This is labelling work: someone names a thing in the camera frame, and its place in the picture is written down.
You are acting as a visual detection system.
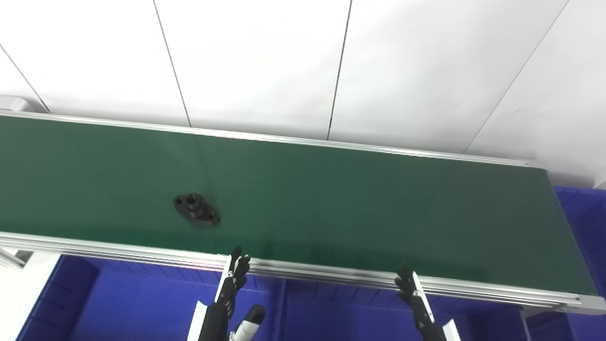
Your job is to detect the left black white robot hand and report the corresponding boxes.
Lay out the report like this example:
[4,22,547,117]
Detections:
[187,246,267,341]

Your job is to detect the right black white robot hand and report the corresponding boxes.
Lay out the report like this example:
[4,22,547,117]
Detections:
[394,264,463,341]

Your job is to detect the black flange part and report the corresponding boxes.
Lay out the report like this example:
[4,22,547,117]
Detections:
[173,192,222,227]

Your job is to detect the blue plastic bin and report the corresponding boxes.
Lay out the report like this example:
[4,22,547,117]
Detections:
[272,278,529,341]
[521,186,606,341]
[16,254,287,341]

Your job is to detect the green conveyor belt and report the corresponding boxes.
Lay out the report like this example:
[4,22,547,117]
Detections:
[0,115,598,296]
[0,95,606,316]

